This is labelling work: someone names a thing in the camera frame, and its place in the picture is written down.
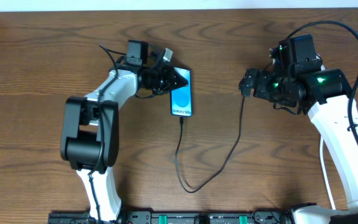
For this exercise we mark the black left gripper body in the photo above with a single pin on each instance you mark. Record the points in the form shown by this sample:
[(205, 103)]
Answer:
[(169, 79)]

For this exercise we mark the blue screen Galaxy smartphone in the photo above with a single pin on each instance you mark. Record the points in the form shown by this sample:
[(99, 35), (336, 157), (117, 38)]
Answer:
[(181, 99)]

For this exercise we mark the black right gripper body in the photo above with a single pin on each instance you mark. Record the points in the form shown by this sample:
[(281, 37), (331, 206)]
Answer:
[(260, 86)]

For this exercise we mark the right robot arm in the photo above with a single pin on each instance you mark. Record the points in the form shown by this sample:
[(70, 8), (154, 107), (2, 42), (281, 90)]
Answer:
[(299, 80)]

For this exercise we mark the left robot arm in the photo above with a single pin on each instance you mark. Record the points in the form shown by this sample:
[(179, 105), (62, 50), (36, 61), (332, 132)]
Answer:
[(90, 134)]

